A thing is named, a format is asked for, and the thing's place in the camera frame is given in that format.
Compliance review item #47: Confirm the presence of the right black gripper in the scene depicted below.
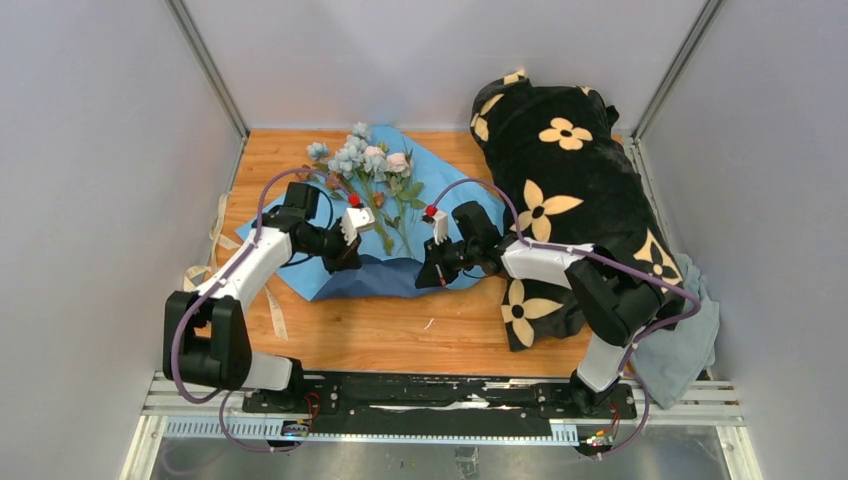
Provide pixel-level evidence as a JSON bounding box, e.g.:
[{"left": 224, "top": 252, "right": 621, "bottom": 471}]
[{"left": 416, "top": 233, "right": 481, "bottom": 288}]

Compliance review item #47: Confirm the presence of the right aluminium corner post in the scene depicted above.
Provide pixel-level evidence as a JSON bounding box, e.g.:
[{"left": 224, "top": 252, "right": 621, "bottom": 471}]
[{"left": 632, "top": 0, "right": 724, "bottom": 142}]

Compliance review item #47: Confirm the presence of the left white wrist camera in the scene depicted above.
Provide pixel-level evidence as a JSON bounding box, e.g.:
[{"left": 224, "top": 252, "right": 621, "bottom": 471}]
[{"left": 340, "top": 207, "right": 376, "bottom": 246}]

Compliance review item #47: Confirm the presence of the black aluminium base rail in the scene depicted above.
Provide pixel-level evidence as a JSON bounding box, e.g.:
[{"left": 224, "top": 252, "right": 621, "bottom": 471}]
[{"left": 135, "top": 367, "right": 747, "bottom": 458}]

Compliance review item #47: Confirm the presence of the grey blue cloth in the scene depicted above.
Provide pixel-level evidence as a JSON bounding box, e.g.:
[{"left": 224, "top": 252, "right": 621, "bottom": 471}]
[{"left": 630, "top": 254, "right": 720, "bottom": 409}]

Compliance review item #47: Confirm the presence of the cream printed ribbon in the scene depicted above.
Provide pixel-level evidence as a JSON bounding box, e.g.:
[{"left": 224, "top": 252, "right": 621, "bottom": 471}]
[{"left": 182, "top": 192, "right": 291, "bottom": 342}]

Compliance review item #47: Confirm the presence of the fake flower bunch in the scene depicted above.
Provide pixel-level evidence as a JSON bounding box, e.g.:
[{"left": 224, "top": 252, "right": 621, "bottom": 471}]
[{"left": 306, "top": 122, "right": 425, "bottom": 258}]

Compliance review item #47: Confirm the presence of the blue wrapping paper sheet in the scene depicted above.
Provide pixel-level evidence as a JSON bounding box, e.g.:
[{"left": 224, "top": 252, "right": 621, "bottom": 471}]
[{"left": 275, "top": 124, "right": 505, "bottom": 301}]

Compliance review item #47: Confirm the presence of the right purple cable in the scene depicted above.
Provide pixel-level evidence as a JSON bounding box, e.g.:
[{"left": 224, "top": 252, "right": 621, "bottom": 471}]
[{"left": 423, "top": 177, "right": 704, "bottom": 460}]

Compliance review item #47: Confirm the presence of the left aluminium corner post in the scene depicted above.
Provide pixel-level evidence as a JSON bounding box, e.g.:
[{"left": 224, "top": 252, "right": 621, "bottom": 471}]
[{"left": 164, "top": 0, "right": 250, "bottom": 141}]

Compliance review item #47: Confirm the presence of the aluminium corner post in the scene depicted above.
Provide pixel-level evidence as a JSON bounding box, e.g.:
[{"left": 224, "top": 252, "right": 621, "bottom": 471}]
[
  {"left": 164, "top": 0, "right": 250, "bottom": 141},
  {"left": 632, "top": 0, "right": 724, "bottom": 142}
]

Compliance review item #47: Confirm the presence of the black floral plush blanket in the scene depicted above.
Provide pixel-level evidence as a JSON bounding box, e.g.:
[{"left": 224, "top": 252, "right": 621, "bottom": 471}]
[{"left": 468, "top": 68, "right": 685, "bottom": 353}]

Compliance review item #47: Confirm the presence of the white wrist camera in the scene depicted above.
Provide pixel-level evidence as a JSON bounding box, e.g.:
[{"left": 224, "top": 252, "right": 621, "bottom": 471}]
[
  {"left": 340, "top": 207, "right": 376, "bottom": 246},
  {"left": 425, "top": 206, "right": 449, "bottom": 245}
]

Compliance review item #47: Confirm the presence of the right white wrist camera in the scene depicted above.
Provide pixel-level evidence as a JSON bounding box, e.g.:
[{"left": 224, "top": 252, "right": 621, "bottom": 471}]
[{"left": 425, "top": 206, "right": 449, "bottom": 245}]

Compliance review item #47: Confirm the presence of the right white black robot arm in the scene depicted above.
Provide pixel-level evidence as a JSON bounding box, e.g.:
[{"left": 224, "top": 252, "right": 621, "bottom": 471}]
[{"left": 415, "top": 202, "right": 671, "bottom": 418}]

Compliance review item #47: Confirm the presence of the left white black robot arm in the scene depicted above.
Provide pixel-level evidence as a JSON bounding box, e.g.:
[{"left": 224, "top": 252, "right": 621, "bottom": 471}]
[{"left": 163, "top": 182, "right": 375, "bottom": 413}]

